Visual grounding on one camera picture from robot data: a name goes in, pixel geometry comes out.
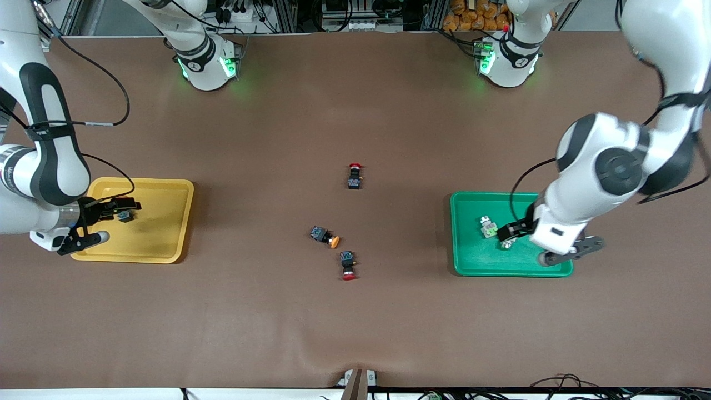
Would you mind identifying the yellow plastic tray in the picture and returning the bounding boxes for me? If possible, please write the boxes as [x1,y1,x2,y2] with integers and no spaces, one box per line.
[69,177,195,264]

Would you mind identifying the green plastic tray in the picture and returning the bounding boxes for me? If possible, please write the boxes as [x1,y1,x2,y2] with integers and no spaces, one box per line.
[450,192,574,278]

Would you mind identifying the orange packets pile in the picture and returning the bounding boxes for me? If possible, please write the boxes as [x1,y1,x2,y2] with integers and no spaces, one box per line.
[443,0,510,32]

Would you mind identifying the white power strip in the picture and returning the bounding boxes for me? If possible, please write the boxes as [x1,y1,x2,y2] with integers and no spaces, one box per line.
[322,18,385,32]

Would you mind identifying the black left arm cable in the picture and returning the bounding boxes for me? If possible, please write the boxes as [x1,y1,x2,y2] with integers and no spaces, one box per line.
[510,0,711,226]

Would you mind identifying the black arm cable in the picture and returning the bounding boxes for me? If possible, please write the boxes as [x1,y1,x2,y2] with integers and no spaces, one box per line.
[25,0,137,228]
[510,0,711,226]

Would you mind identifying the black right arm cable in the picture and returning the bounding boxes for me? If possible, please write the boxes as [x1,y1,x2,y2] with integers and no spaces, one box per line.
[25,0,137,228]

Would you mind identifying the tangled black cables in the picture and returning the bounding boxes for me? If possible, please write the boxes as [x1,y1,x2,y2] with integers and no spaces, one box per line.
[530,373,711,400]

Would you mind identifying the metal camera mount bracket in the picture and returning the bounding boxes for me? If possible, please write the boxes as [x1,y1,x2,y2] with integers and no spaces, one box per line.
[338,368,378,400]

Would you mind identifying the aluminium frame post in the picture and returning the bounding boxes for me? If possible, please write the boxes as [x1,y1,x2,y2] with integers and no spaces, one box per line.
[275,0,299,33]
[425,0,448,31]

